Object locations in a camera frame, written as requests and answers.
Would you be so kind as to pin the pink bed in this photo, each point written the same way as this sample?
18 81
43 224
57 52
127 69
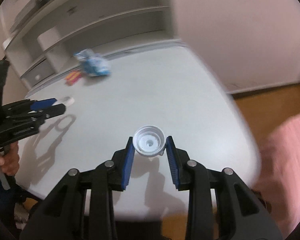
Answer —
279 180

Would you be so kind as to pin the left hand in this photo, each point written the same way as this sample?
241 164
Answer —
9 163

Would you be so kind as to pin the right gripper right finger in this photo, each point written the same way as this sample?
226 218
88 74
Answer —
241 215

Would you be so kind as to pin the red yellow snack packet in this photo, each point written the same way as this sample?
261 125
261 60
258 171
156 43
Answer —
73 77

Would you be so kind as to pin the white desk shelf unit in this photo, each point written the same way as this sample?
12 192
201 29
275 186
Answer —
62 28

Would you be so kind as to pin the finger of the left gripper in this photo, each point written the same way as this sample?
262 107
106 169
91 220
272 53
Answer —
53 111
37 105

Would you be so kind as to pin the grey drawer with knob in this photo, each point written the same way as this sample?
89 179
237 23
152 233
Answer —
38 73

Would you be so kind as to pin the white bottle cap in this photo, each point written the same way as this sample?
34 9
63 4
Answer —
149 141

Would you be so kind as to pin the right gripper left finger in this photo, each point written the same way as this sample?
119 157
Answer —
81 205

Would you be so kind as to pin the blue white snack wrapper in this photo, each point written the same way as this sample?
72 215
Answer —
92 64

